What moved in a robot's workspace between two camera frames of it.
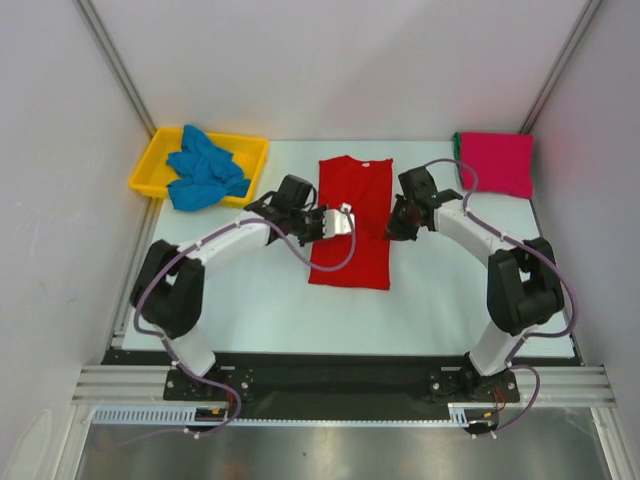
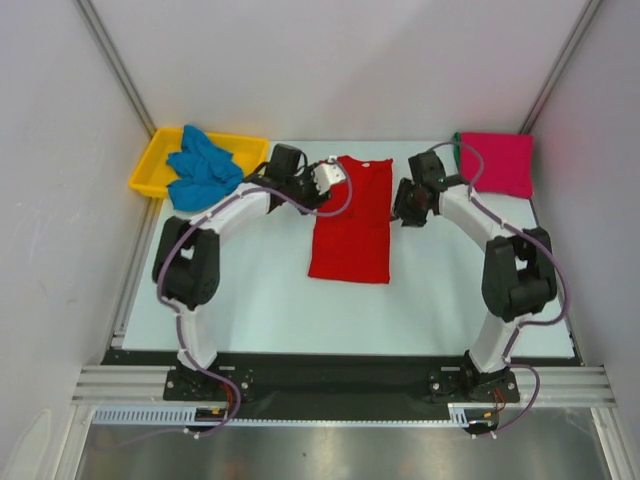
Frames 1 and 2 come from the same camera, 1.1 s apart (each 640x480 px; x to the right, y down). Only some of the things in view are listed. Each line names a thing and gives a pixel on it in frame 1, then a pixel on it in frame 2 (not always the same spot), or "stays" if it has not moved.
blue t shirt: [206, 173] stays
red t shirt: [365, 185] stays
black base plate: [343, 385] stays
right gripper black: [394, 230] -> [405, 187]
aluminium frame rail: [573, 385] stays
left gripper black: [319, 215] -> [317, 198]
